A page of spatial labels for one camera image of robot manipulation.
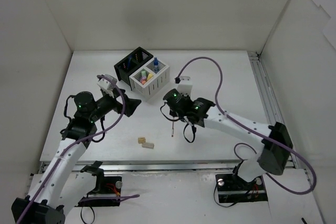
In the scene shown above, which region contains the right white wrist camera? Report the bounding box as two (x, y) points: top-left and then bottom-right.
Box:
(175, 76), (193, 97)

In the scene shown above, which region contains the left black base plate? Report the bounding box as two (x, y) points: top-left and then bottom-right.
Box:
(76, 176), (122, 208)

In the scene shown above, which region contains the red ballpoint pen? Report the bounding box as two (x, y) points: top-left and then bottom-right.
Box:
(171, 121), (175, 137)

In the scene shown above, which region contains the clear blue-capped spray bottle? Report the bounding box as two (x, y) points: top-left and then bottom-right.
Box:
(153, 57), (160, 73)

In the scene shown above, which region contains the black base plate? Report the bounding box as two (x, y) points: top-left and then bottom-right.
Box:
(76, 176), (122, 208)
(214, 174), (268, 207)

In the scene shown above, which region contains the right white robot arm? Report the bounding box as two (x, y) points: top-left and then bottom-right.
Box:
(163, 89), (293, 188)

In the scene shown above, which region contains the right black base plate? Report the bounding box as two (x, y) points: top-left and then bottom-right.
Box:
(214, 174), (268, 207)

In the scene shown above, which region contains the aluminium side rail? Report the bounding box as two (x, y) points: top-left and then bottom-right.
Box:
(248, 50), (299, 167)

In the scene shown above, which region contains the small wooden stamp block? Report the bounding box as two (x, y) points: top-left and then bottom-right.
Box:
(138, 137), (146, 144)

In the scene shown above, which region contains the beige eraser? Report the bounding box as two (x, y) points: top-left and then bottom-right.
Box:
(141, 142), (154, 149)

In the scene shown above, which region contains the white slotted organizer box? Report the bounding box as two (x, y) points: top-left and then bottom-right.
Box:
(129, 59), (170, 100)

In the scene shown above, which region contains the aluminium front rail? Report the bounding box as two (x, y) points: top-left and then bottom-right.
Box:
(39, 158), (297, 174)

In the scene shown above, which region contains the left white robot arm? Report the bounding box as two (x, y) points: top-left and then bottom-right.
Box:
(11, 91), (141, 223)

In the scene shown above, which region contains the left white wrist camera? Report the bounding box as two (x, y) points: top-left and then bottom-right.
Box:
(97, 74), (117, 98)

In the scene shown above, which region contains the yellow highlighter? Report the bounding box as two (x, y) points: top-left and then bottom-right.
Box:
(146, 73), (153, 81)

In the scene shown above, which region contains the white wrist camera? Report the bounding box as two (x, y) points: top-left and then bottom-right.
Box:
(97, 74), (117, 98)
(175, 76), (193, 97)

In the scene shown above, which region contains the black slotted organizer box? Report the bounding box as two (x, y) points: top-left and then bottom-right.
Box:
(114, 47), (154, 85)

